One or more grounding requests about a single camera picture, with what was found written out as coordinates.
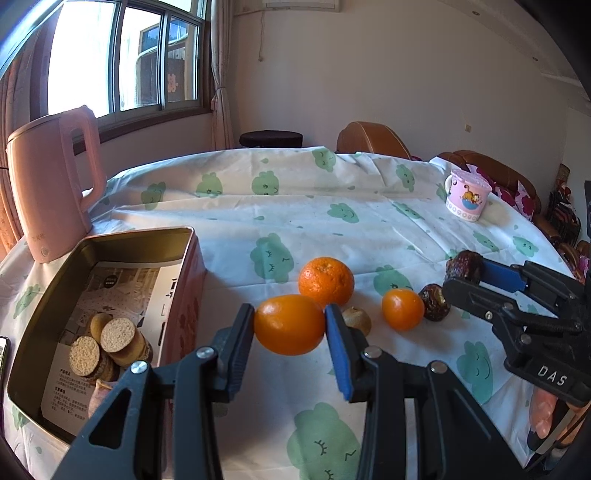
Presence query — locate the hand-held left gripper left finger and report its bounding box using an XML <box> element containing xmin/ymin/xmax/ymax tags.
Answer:
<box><xmin>51</xmin><ymin>303</ymin><xmax>256</xmax><ymax>480</ymax></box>

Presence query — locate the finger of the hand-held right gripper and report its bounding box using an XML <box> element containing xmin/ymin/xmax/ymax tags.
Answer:
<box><xmin>482</xmin><ymin>258</ymin><xmax>583</xmax><ymax>324</ymax></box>
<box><xmin>443</xmin><ymin>278</ymin><xmax>580</xmax><ymax>340</ymax></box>

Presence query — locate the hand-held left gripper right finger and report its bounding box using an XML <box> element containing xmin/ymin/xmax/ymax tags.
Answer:
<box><xmin>324</xmin><ymin>303</ymin><xmax>522</xmax><ymax>480</ymax></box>

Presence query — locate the dark brown date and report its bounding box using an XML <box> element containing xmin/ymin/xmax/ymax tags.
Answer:
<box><xmin>418</xmin><ymin>284</ymin><xmax>452</xmax><ymax>322</ymax></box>
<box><xmin>445</xmin><ymin>250</ymin><xmax>485</xmax><ymax>283</ymax></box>

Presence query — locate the small brown kiwi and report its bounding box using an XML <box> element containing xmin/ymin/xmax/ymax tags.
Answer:
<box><xmin>342</xmin><ymin>306</ymin><xmax>372</xmax><ymax>337</ymax></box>

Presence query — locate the smooth oval orange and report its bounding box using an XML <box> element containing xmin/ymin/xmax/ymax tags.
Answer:
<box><xmin>254</xmin><ymin>294</ymin><xmax>327</xmax><ymax>356</ymax></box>

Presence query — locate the small orange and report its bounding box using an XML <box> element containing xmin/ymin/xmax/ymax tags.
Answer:
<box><xmin>381</xmin><ymin>288</ymin><xmax>426</xmax><ymax>332</ymax></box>

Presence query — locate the large round orange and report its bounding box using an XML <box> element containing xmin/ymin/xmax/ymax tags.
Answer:
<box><xmin>298</xmin><ymin>257</ymin><xmax>355</xmax><ymax>308</ymax></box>

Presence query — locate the pink metal tin box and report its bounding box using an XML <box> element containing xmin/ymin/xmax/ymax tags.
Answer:
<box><xmin>8</xmin><ymin>226</ymin><xmax>206</xmax><ymax>444</ymax></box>

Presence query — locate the person's right hand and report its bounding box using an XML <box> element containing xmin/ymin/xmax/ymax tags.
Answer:
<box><xmin>529</xmin><ymin>388</ymin><xmax>566</xmax><ymax>439</ymax></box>

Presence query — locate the floral cushion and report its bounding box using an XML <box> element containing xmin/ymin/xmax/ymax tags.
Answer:
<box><xmin>466</xmin><ymin>166</ymin><xmax>536</xmax><ymax>222</ymax></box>

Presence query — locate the pink cartoon cup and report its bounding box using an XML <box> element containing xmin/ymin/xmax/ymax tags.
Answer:
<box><xmin>444</xmin><ymin>168</ymin><xmax>492</xmax><ymax>223</ymax></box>

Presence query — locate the printed paper leaflet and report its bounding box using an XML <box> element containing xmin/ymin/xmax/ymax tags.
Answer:
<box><xmin>41</xmin><ymin>261</ymin><xmax>174</xmax><ymax>435</ymax></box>

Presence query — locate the white tablecloth green print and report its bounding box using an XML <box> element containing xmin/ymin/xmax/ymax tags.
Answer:
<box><xmin>0</xmin><ymin>145</ymin><xmax>578</xmax><ymax>480</ymax></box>

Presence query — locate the brown leather chair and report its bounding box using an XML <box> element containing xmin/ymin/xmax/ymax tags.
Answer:
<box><xmin>336</xmin><ymin>121</ymin><xmax>414</xmax><ymax>160</ymax></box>

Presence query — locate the black round stool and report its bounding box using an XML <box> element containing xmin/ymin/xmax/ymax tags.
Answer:
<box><xmin>239</xmin><ymin>130</ymin><xmax>304</xmax><ymax>149</ymax></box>

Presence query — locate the pink electric kettle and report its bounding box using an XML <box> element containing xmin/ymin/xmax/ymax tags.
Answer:
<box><xmin>6</xmin><ymin>105</ymin><xmax>108</xmax><ymax>265</ymax></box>

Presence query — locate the wide beige curtain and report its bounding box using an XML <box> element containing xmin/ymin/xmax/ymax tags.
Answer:
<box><xmin>0</xmin><ymin>28</ymin><xmax>51</xmax><ymax>259</ymax></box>

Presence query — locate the narrow beige curtain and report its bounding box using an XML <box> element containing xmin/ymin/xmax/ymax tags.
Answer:
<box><xmin>205</xmin><ymin>0</ymin><xmax>236</xmax><ymax>151</ymax></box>

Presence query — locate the sliding glass window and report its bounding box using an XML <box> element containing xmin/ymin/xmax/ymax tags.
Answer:
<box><xmin>28</xmin><ymin>0</ymin><xmax>215</xmax><ymax>139</ymax></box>

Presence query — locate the white air conditioner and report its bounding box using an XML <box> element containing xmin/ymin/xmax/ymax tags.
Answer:
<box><xmin>263</xmin><ymin>0</ymin><xmax>341</xmax><ymax>12</ymax></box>

